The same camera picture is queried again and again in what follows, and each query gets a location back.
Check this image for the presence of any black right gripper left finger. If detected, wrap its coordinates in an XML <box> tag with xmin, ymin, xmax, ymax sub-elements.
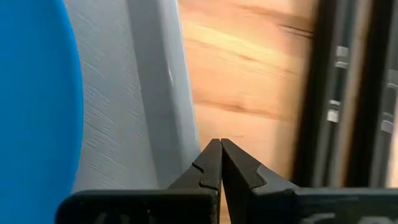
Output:
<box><xmin>55</xmin><ymin>138</ymin><xmax>223</xmax><ymax>224</ymax></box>

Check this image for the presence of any black aluminium table frame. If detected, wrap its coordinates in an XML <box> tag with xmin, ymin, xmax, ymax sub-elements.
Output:
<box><xmin>291</xmin><ymin>0</ymin><xmax>398</xmax><ymax>189</ymax></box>

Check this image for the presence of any grey plastic tray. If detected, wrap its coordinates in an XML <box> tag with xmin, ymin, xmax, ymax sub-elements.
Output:
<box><xmin>62</xmin><ymin>0</ymin><xmax>202</xmax><ymax>194</ymax></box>

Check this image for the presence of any blue round plate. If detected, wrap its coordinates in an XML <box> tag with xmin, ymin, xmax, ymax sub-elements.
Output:
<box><xmin>0</xmin><ymin>0</ymin><xmax>85</xmax><ymax>224</ymax></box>

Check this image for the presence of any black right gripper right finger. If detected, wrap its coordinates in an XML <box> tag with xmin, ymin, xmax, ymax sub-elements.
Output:
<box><xmin>221</xmin><ymin>138</ymin><xmax>398</xmax><ymax>224</ymax></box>

